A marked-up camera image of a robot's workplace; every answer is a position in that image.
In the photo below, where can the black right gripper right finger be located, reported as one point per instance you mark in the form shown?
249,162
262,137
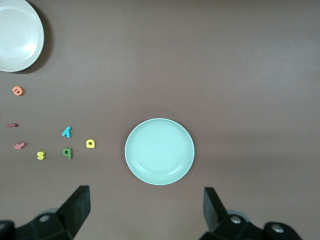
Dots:
215,212

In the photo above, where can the red foam letter i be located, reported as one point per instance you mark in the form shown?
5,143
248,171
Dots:
11,125

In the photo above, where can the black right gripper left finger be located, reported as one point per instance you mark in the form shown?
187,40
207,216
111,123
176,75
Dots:
75,207

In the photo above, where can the teal foam letter y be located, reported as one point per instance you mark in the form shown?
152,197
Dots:
67,132

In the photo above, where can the brown paper table cover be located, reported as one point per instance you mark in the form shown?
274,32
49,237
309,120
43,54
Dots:
175,62

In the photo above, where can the white plate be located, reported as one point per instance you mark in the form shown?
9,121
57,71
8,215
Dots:
17,35

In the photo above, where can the light green plate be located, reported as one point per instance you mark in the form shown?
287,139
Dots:
159,151

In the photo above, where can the pink foam letter f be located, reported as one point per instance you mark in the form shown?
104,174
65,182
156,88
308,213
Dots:
20,145

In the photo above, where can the green foam letter b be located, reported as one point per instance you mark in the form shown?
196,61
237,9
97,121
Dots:
69,153

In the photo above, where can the yellow foam letter s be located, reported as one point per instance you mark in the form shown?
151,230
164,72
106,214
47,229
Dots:
41,155

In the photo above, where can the orange foam letter e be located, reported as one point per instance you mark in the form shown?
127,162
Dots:
19,92

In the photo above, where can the yellow letter p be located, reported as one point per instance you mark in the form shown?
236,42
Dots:
91,145

